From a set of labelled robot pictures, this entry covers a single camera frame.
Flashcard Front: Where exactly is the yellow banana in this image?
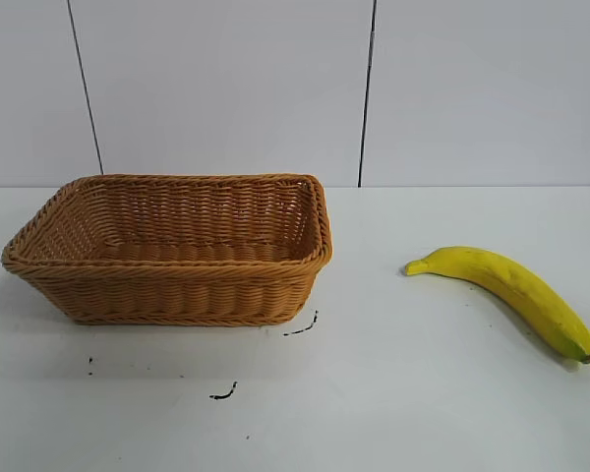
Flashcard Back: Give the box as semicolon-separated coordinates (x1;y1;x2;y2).
404;246;590;365

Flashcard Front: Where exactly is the tan woven wicker basket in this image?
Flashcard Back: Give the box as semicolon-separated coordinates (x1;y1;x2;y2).
0;171;334;326

